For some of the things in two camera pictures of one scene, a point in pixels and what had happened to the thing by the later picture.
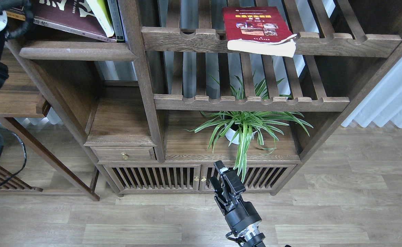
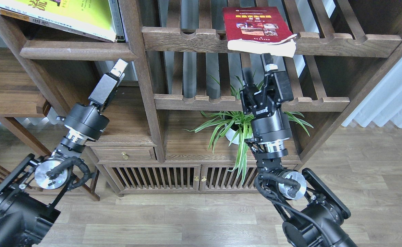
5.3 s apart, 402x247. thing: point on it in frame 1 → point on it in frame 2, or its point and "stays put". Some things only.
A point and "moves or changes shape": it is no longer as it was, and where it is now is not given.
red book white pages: [262, 30] stays put
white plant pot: [232, 136] stays put
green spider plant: [263, 125] stays put
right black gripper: [240, 215] → [270, 122]
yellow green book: [101, 10] moves or changes shape
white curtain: [397, 98] stays put
